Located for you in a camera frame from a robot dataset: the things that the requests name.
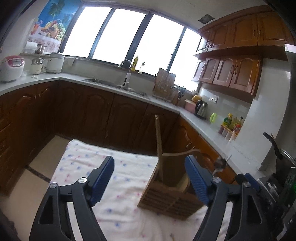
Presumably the metal spoon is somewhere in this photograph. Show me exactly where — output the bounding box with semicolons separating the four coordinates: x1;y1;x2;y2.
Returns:
212;155;232;177

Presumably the wooden chopstick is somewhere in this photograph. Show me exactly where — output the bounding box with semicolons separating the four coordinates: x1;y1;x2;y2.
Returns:
154;114;163;182

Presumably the kitchen faucet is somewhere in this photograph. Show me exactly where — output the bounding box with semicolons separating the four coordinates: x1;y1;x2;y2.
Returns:
118;59;133;90

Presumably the black pan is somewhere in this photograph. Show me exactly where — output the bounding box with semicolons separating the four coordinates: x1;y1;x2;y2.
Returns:
263;132;295;172

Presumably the white floral tablecloth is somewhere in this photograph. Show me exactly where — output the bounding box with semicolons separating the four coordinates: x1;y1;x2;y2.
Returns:
51;140;208;240

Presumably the wooden utensil holder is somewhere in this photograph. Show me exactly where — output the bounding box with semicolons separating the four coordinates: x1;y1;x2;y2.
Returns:
138;149;204;220

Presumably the yellow oil bottle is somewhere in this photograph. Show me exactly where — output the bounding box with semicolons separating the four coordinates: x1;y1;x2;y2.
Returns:
222;113;233;129

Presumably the green cup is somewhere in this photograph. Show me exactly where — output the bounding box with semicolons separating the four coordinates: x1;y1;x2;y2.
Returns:
210;113;218;123

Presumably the electric kettle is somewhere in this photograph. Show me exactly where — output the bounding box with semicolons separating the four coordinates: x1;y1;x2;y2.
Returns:
194;100;208;120

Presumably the pink container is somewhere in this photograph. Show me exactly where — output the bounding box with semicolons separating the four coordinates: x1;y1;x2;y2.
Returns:
184;99;196;114

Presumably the wooden dish rack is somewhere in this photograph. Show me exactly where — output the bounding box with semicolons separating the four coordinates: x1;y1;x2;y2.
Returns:
152;68;178;105

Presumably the white red rice cooker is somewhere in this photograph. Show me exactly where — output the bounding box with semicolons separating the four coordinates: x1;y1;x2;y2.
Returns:
0;55;25;82

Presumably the yellow dish soap bottle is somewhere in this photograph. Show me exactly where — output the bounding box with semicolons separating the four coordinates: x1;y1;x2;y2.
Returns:
131;55;138;72

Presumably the fruit poster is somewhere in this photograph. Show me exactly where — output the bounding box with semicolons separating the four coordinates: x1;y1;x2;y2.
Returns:
28;0;82;53

